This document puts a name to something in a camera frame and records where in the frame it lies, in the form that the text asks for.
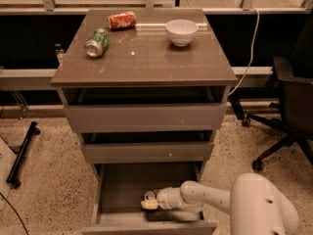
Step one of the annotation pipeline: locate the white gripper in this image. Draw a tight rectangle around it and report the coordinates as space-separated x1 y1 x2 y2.
141 187 181 211

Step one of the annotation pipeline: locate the dark pepsi can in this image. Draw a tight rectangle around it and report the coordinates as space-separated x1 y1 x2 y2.
143 191 157 201

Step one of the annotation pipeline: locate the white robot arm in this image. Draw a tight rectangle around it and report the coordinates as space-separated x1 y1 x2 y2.
141 173 298 235

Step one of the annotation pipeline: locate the grey open bottom drawer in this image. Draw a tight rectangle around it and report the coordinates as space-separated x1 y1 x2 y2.
82 162 217 235

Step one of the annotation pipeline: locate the grey middle drawer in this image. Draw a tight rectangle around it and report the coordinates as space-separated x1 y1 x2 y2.
81 142 213 164

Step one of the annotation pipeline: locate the grey drawer cabinet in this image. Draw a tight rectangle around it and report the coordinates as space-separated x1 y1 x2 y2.
50 8 239 235

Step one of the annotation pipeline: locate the grey top drawer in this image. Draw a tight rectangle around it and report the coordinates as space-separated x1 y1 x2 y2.
64 104 226 133

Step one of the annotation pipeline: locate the green soda can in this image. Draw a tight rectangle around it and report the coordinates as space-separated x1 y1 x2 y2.
84 28 109 58

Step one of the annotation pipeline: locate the orange soda can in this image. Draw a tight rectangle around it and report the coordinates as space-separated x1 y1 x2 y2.
108 11 136 30

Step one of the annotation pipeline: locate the black wheeled stand leg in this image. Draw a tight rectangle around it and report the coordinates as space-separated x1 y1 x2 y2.
6 121 40 188

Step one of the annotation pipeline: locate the white board on floor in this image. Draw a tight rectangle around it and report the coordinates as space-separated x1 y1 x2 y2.
0 138 16 210

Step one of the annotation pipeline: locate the white bowl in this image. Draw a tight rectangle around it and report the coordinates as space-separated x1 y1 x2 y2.
165 20 199 47

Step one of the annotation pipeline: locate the black office chair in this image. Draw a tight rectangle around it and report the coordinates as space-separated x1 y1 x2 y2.
242 14 313 171

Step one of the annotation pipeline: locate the black floor cable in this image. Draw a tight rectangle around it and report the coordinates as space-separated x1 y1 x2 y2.
0 191 30 235

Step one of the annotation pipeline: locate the white cable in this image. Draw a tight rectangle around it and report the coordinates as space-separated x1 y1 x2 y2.
228 7 261 97

